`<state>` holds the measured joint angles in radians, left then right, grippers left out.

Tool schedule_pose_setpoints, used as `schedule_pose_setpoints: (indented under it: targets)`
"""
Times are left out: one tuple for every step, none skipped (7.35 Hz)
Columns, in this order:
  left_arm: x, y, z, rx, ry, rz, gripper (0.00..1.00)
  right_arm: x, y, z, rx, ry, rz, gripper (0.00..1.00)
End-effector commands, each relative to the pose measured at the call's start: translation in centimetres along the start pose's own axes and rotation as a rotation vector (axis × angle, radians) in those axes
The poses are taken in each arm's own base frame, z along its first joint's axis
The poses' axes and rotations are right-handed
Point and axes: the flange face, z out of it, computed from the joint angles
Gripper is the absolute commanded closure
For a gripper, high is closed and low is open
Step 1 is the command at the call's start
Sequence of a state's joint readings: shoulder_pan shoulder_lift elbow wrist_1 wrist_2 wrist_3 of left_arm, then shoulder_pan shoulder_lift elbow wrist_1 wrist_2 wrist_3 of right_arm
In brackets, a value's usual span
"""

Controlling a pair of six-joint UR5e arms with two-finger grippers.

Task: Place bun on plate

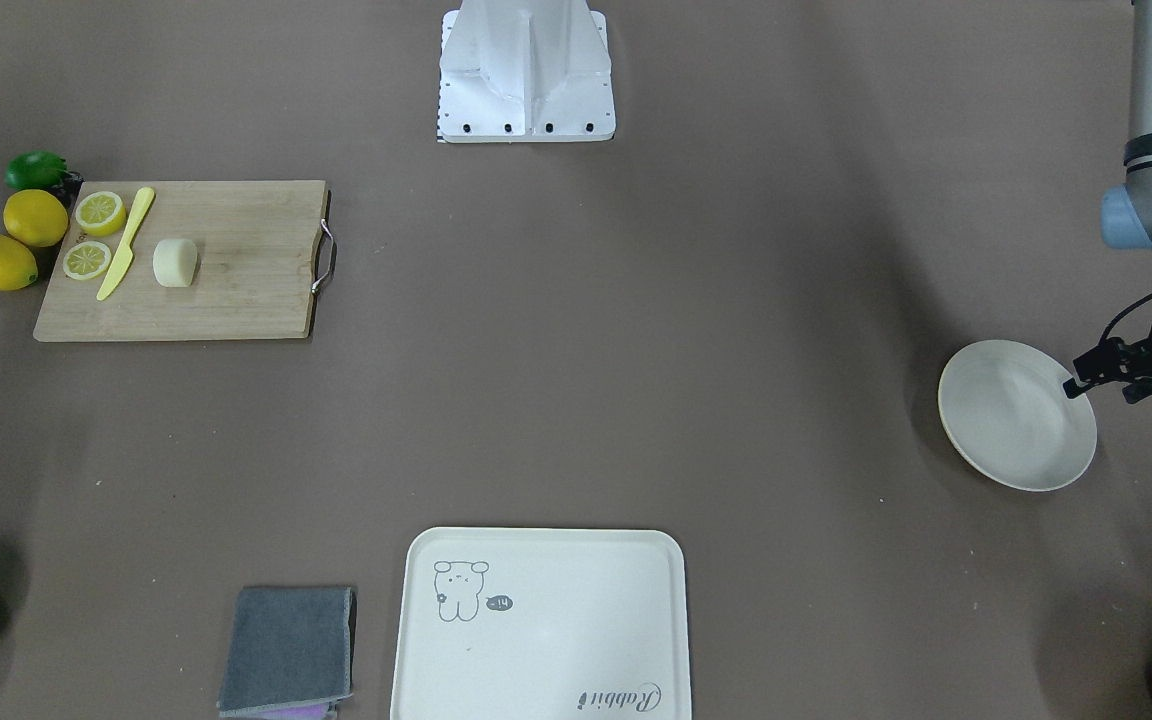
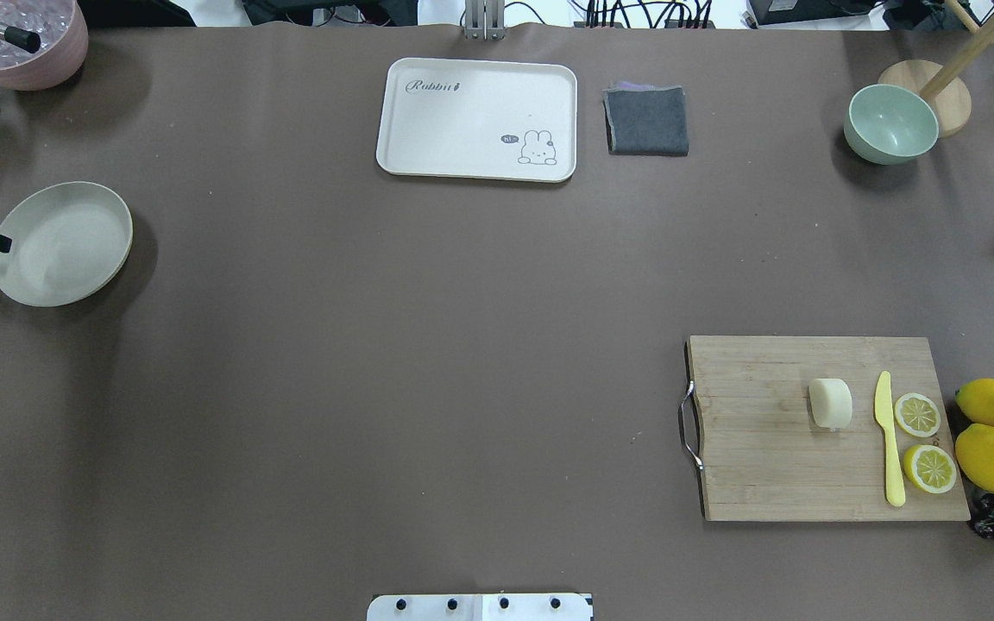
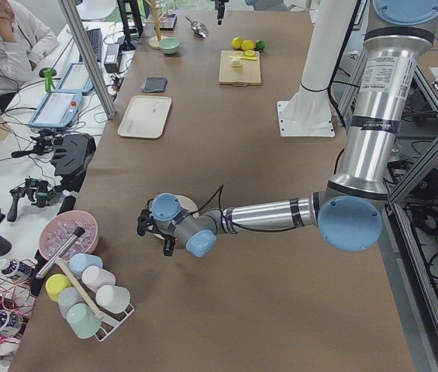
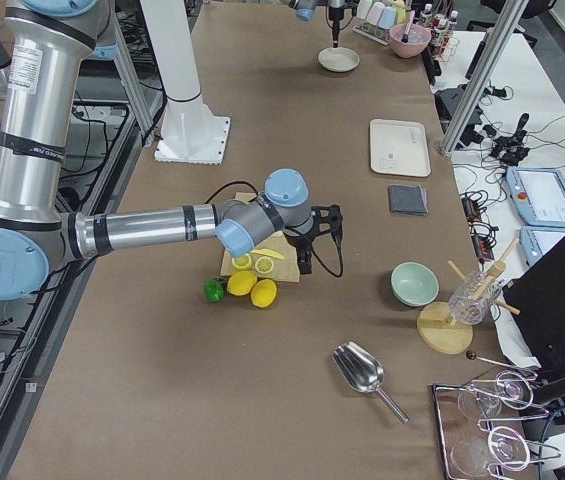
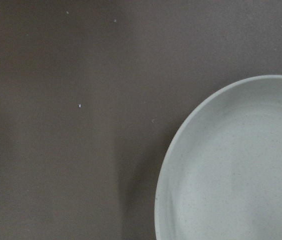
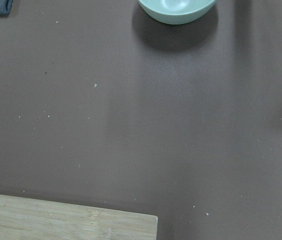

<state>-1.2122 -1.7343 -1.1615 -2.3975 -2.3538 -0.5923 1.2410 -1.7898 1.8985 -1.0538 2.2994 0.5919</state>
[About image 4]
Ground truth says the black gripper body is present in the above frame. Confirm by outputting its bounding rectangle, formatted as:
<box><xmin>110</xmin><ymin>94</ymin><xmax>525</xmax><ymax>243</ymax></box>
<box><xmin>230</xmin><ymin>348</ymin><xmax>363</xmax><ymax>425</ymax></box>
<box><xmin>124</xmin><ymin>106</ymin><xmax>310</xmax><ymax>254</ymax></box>
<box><xmin>289</xmin><ymin>235</ymin><xmax>312</xmax><ymax>274</ymax></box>
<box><xmin>327</xmin><ymin>0</ymin><xmax>345</xmax><ymax>48</ymax></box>

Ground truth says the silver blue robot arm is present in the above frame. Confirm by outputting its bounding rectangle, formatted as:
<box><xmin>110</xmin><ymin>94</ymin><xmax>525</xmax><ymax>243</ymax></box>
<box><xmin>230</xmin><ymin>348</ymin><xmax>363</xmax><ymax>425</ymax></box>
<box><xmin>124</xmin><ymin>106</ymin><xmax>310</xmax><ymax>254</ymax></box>
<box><xmin>0</xmin><ymin>1</ymin><xmax>314</xmax><ymax>300</ymax></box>
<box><xmin>284</xmin><ymin>0</ymin><xmax>346</xmax><ymax>48</ymax></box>

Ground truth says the cream rabbit tray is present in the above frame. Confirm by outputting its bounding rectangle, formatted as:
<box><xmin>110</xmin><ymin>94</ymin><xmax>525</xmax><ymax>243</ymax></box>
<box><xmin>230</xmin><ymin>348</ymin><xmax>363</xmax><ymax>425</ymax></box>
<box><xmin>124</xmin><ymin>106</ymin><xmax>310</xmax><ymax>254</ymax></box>
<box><xmin>369</xmin><ymin>119</ymin><xmax>431</xmax><ymax>178</ymax></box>

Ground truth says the wooden cutting board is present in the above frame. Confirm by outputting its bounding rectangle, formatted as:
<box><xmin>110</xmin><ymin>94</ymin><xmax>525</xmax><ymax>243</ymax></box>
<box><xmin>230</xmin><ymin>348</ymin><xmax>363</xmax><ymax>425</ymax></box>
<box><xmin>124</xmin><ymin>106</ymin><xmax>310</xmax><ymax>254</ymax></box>
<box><xmin>219</xmin><ymin>191</ymin><xmax>300</xmax><ymax>283</ymax></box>

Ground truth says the pastel cup rack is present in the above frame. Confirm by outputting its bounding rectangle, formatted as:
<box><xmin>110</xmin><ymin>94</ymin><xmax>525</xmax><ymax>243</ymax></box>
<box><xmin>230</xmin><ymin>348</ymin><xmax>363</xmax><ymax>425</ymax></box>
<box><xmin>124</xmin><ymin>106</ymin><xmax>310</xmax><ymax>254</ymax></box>
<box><xmin>353</xmin><ymin>0</ymin><xmax>411</xmax><ymax>45</ymax></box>

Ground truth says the yellow plastic knife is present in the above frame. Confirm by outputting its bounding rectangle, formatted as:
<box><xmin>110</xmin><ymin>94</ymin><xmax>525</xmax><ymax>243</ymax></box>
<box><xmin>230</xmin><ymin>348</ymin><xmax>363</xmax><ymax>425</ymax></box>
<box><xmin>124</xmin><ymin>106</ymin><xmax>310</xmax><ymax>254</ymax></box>
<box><xmin>251</xmin><ymin>248</ymin><xmax>285</xmax><ymax>260</ymax></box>

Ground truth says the lemon half slice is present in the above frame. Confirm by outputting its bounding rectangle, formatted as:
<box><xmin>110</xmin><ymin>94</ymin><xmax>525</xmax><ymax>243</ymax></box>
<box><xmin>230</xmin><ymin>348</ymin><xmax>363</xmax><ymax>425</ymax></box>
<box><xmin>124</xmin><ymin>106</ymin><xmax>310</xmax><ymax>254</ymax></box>
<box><xmin>231</xmin><ymin>254</ymin><xmax>253</xmax><ymax>271</ymax></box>
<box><xmin>253</xmin><ymin>256</ymin><xmax>276</xmax><ymax>276</ymax></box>

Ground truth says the cream round plate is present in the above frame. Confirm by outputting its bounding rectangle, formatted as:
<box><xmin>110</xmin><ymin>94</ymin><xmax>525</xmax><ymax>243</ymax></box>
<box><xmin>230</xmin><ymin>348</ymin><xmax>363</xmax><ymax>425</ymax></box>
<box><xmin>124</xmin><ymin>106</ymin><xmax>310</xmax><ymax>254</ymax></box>
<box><xmin>317</xmin><ymin>47</ymin><xmax>360</xmax><ymax>73</ymax></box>

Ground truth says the whole yellow lemon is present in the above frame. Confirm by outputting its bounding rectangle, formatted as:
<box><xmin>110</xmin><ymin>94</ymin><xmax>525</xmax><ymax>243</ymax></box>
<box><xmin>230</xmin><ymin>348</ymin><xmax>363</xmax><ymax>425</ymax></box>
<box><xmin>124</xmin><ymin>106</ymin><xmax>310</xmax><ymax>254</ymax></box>
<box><xmin>227</xmin><ymin>270</ymin><xmax>258</xmax><ymax>296</ymax></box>
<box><xmin>250</xmin><ymin>279</ymin><xmax>278</xmax><ymax>308</ymax></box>

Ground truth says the pink bowl with ice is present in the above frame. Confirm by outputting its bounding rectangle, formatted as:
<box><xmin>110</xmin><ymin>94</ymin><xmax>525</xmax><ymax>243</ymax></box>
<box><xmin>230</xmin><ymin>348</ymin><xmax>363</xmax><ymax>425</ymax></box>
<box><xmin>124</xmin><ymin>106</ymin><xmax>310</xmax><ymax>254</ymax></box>
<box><xmin>389</xmin><ymin>23</ymin><xmax>432</xmax><ymax>59</ymax></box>

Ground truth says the green lime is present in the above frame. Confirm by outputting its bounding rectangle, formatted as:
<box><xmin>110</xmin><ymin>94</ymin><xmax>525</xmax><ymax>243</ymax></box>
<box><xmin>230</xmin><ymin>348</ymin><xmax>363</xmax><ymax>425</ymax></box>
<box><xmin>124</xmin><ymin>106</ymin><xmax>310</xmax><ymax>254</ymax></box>
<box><xmin>203</xmin><ymin>278</ymin><xmax>225</xmax><ymax>303</ymax></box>

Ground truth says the grey folded cloth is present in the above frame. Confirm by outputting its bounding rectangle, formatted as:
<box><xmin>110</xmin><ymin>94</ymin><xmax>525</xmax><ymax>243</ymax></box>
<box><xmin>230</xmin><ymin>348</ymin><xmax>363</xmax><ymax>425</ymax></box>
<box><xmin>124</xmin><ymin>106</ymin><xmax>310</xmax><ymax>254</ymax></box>
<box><xmin>388</xmin><ymin>184</ymin><xmax>428</xmax><ymax>216</ymax></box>

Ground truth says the mint green bowl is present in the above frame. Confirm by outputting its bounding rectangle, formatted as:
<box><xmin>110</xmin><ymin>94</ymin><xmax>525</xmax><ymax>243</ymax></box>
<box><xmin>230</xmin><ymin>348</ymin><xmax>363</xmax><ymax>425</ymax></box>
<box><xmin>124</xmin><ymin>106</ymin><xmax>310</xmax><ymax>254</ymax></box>
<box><xmin>391</xmin><ymin>262</ymin><xmax>439</xmax><ymax>307</ymax></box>

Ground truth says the metal scoop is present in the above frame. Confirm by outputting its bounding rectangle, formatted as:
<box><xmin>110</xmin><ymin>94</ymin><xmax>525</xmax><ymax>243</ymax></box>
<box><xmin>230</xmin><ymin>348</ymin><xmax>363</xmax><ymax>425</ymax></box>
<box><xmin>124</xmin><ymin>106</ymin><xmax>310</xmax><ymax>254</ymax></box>
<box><xmin>332</xmin><ymin>341</ymin><xmax>410</xmax><ymax>424</ymax></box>

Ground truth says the wooden cup stand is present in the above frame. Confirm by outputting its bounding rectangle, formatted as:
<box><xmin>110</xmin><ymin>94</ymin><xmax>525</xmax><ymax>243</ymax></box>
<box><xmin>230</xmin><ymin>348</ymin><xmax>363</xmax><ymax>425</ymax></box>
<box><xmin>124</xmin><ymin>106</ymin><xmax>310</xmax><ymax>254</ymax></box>
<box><xmin>417</xmin><ymin>237</ymin><xmax>520</xmax><ymax>354</ymax></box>

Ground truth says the clear glass cup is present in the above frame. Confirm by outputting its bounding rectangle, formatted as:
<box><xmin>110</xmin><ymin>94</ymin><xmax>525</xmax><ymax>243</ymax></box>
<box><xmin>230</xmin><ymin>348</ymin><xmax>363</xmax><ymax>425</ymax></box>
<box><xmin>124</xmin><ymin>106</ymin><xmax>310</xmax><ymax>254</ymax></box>
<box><xmin>448</xmin><ymin>271</ymin><xmax>501</xmax><ymax>325</ymax></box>

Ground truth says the blue teach pendant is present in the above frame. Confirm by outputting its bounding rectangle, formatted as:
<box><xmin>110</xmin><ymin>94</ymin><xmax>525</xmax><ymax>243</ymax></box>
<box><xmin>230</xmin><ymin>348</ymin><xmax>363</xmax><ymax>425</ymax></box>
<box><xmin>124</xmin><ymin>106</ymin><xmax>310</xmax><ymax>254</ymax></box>
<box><xmin>505</xmin><ymin>167</ymin><xmax>565</xmax><ymax>229</ymax></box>
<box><xmin>519</xmin><ymin>225</ymin><xmax>565</xmax><ymax>267</ymax></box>

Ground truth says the upper wine glass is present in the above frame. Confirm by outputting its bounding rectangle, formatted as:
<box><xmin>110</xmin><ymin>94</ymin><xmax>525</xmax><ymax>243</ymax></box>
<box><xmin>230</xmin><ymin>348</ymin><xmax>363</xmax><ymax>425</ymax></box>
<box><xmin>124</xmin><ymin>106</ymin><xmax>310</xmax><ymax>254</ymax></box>
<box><xmin>457</xmin><ymin>370</ymin><xmax>533</xmax><ymax>420</ymax></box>

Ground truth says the wine glass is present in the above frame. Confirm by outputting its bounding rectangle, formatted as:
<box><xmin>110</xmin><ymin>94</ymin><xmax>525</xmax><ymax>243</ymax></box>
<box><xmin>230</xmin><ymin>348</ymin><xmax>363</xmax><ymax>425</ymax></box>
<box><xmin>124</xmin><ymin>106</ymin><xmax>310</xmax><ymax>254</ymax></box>
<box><xmin>451</xmin><ymin>426</ymin><xmax>531</xmax><ymax>479</ymax></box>
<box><xmin>457</xmin><ymin>370</ymin><xmax>533</xmax><ymax>420</ymax></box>

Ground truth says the black laptop monitor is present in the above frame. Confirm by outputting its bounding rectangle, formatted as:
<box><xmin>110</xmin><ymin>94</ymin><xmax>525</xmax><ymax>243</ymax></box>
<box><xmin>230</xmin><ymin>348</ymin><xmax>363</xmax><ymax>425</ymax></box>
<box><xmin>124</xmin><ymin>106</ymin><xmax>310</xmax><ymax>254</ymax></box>
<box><xmin>499</xmin><ymin>236</ymin><xmax>565</xmax><ymax>375</ymax></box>

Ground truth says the lower wine glass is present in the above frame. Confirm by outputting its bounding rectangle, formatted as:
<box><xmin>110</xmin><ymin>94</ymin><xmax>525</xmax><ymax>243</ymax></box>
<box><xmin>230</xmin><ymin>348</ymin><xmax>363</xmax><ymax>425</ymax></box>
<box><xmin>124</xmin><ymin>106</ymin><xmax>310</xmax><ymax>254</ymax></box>
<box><xmin>451</xmin><ymin>426</ymin><xmax>531</xmax><ymax>479</ymax></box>

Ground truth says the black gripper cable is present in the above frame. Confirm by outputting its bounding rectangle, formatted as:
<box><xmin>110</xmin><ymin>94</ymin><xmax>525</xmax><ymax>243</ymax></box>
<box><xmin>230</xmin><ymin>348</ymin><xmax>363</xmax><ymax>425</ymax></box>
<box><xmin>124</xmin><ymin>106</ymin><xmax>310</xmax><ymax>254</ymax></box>
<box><xmin>206</xmin><ymin>180</ymin><xmax>345</xmax><ymax>278</ymax></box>

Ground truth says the bottle wire rack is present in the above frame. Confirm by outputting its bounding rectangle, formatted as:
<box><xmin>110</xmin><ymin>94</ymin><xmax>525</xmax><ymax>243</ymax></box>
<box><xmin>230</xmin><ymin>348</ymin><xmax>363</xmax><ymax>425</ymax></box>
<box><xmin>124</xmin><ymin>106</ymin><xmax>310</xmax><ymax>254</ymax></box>
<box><xmin>418</xmin><ymin>1</ymin><xmax>459</xmax><ymax>63</ymax></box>

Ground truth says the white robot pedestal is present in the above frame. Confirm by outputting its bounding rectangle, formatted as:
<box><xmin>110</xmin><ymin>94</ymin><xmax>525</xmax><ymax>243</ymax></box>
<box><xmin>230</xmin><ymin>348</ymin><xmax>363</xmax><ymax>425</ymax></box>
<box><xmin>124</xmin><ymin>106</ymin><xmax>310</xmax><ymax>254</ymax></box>
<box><xmin>141</xmin><ymin>0</ymin><xmax>230</xmax><ymax>165</ymax></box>

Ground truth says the aluminium frame post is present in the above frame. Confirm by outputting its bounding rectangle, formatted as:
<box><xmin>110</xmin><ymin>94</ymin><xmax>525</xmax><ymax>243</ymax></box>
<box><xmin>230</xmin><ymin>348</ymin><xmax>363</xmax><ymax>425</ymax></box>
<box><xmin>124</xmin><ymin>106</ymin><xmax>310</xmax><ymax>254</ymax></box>
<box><xmin>439</xmin><ymin>0</ymin><xmax>528</xmax><ymax>158</ymax></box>

